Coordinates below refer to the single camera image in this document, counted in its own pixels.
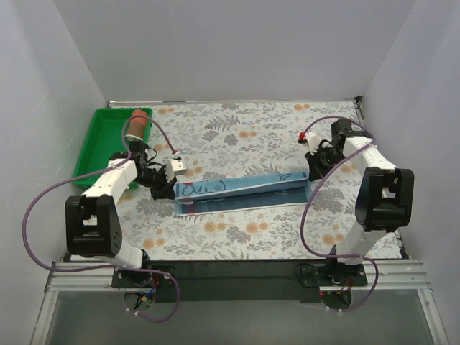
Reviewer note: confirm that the blue towel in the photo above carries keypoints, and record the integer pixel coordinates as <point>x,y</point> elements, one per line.
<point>240,194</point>

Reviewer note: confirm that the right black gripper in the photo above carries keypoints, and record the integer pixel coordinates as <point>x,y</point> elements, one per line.
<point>315,166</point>

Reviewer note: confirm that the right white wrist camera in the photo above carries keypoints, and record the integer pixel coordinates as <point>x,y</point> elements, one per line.
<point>310,140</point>

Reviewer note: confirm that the orange brown bear towel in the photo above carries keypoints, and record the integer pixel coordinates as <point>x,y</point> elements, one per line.
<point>137,126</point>

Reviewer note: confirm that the green plastic tray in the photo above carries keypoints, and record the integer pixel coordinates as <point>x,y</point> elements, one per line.
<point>102,140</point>

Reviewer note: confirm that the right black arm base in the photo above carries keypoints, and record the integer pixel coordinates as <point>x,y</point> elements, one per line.
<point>316,276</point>

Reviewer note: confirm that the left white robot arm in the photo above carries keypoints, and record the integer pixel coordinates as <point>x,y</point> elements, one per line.
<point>93,228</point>

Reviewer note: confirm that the floral table mat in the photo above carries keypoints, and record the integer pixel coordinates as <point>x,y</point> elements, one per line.
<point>234,140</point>

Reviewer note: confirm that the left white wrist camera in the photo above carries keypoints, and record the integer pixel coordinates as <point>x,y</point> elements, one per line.
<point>175,167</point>

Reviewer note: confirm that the aluminium frame rail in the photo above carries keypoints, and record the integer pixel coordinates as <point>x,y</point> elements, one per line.
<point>252,280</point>

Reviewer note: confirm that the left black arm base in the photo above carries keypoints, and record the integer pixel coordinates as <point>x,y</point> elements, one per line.
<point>157,276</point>

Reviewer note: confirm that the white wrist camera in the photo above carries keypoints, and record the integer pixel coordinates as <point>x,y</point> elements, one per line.
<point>310,140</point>
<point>175,167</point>

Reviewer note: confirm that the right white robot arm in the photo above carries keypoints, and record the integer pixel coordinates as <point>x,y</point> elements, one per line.
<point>384,201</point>

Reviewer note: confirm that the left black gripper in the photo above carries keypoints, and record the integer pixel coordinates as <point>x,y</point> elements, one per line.
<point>162,189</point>

